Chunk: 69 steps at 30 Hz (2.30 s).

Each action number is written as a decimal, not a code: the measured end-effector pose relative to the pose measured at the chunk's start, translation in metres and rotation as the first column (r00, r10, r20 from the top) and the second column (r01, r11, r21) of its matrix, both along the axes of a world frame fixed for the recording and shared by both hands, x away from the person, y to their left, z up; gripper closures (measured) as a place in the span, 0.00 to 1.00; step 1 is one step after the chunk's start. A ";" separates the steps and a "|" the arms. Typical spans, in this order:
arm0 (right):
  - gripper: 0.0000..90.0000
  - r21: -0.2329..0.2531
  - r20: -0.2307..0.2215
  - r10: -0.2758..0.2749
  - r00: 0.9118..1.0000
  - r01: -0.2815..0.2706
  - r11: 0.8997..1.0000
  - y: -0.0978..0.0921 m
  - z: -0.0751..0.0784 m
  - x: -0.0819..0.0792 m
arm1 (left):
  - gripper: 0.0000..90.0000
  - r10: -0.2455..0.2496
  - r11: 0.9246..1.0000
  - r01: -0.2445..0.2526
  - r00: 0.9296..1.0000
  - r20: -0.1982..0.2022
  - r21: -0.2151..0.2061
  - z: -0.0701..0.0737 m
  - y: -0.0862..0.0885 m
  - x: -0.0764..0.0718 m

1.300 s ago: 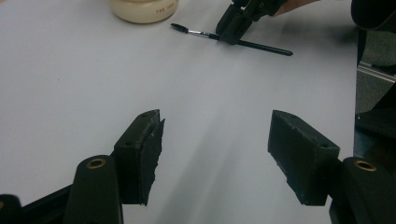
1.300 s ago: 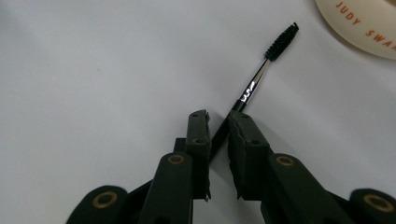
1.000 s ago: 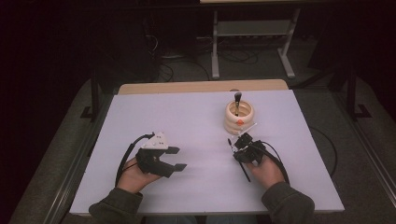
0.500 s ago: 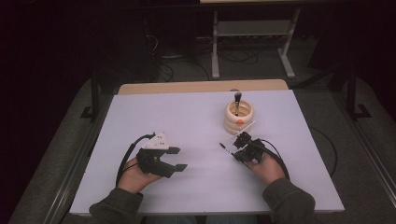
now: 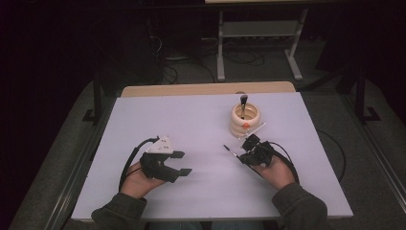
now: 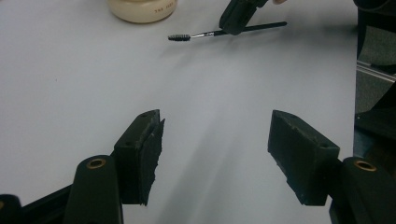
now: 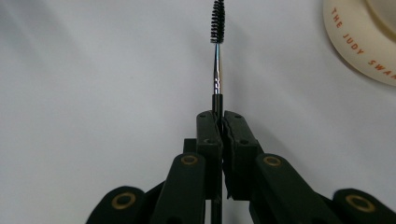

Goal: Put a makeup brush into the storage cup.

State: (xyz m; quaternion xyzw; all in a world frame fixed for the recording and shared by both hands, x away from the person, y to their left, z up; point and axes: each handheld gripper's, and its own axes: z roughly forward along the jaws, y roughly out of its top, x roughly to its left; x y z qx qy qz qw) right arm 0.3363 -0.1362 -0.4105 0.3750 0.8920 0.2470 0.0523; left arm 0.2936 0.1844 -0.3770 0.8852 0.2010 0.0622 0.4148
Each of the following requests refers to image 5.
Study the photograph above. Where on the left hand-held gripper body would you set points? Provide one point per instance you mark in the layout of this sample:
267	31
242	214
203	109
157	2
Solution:
156	166

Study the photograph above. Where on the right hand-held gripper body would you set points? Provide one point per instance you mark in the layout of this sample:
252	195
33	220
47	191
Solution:
263	153

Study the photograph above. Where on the thin black makeup brush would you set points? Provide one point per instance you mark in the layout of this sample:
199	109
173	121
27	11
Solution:
230	150

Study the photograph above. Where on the cream ringed brush holder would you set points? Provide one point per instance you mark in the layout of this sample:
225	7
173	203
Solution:
237	127

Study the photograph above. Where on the black fluffy makeup brush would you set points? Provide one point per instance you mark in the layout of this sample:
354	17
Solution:
243	105

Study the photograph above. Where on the person's left hand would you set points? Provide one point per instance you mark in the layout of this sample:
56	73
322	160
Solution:
137	182

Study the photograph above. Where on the person's right hand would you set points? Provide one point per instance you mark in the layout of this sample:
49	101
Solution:
279	174

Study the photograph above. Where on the white table board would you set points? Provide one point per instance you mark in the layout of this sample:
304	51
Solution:
198	111

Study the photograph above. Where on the wooden table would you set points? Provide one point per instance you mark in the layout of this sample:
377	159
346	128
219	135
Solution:
191	88

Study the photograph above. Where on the black metal stand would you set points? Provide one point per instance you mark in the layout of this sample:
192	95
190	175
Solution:
96	102
360	96

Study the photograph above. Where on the white metal stand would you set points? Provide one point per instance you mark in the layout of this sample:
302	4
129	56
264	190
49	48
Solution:
255	28

